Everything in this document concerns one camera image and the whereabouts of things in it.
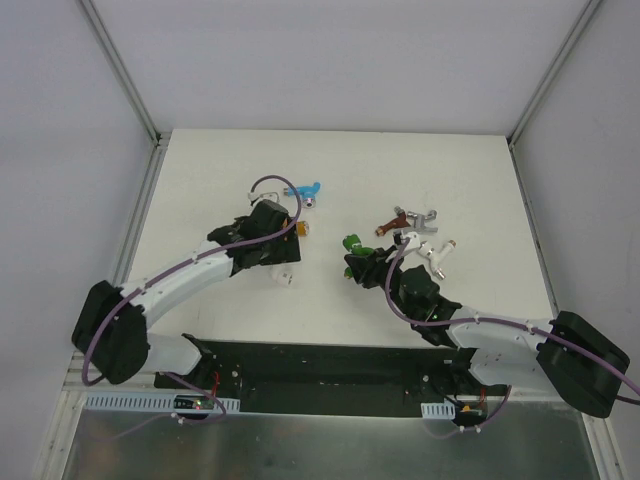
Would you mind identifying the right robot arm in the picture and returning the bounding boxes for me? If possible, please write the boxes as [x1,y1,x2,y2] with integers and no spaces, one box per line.
[344,244,631,418]

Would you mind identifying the white cable duct right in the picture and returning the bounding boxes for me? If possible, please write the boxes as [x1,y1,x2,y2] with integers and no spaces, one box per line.
[420,401,456,421]

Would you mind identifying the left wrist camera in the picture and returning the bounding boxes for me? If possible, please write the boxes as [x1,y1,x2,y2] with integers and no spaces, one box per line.
[247,191,280,206]

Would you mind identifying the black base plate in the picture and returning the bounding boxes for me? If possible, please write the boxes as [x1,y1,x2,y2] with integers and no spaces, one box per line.
[153,338,511,415]

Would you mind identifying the aluminium frame post right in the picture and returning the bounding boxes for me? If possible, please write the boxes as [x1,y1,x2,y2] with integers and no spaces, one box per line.
[507,0,605,151]

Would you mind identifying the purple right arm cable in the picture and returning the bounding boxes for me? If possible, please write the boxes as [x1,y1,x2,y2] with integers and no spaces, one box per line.
[384,237,640,441]

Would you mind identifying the yellow faucet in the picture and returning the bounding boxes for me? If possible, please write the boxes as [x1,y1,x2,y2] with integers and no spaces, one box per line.
[282,218,310,238]

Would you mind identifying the white faucet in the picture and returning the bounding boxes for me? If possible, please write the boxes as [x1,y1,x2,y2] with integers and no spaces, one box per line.
[417,239,457,280]

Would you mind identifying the aluminium frame post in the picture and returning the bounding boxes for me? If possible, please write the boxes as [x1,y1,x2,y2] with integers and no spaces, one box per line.
[76,0,170,146]
[507,0,605,151]

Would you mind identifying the aluminium frame post left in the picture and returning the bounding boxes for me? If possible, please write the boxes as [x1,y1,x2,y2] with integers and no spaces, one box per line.
[76,0,170,146]

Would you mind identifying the white cable duct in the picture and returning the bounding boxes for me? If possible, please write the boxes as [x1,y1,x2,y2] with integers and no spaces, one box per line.
[85,392,240,414]
[420,401,456,421]

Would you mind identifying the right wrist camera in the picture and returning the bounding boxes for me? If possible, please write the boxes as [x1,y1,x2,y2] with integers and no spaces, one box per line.
[393,230,422,258]

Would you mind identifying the green faucet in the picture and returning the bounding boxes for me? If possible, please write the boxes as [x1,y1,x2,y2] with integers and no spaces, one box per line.
[342,234,375,282]

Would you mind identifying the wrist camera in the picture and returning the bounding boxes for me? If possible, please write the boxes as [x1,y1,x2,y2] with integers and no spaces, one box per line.
[393,230,422,258]
[247,191,280,206]

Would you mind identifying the blue faucet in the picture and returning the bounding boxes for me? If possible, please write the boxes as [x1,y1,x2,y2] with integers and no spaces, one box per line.
[283,182,321,209]

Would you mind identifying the white cable duct left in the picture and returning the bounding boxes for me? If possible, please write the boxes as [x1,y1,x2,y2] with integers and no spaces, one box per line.
[85,392,240,414]

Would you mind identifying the brown faucet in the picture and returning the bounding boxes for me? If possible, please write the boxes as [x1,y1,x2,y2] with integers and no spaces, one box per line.
[375,206,410,237]

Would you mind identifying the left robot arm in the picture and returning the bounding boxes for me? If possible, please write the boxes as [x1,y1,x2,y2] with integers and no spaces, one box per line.
[71,200,301,389]

